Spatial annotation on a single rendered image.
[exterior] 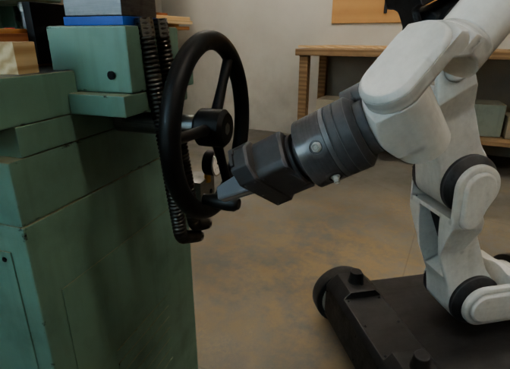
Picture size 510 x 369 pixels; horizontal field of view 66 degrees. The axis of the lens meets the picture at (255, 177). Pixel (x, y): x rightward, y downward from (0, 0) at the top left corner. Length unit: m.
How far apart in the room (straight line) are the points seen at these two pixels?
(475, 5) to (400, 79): 0.12
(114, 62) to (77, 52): 0.06
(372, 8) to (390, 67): 3.33
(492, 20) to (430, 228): 0.77
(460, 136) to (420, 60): 0.58
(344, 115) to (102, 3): 0.36
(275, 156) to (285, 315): 1.09
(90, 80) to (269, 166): 0.30
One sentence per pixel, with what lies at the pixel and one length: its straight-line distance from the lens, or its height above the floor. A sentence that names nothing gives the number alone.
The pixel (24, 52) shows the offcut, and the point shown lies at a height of 0.93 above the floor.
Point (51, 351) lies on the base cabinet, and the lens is 0.71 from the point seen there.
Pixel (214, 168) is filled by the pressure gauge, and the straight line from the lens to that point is 0.93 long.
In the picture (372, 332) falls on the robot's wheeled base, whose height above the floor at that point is 0.19.
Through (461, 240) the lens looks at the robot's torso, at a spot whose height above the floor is 0.48.
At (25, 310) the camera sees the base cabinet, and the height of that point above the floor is 0.57.
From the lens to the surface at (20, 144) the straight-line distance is 0.58.
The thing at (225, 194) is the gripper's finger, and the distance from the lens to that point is 0.53.
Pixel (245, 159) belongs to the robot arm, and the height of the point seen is 0.81.
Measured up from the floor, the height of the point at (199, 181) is 0.62.
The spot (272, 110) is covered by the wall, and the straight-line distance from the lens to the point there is 4.12.
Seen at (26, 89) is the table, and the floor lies 0.88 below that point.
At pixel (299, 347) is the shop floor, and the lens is 1.39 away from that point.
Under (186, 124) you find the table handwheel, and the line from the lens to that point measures 0.63.
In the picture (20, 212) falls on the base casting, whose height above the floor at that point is 0.73.
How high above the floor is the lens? 0.95
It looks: 20 degrees down
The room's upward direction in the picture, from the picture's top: straight up
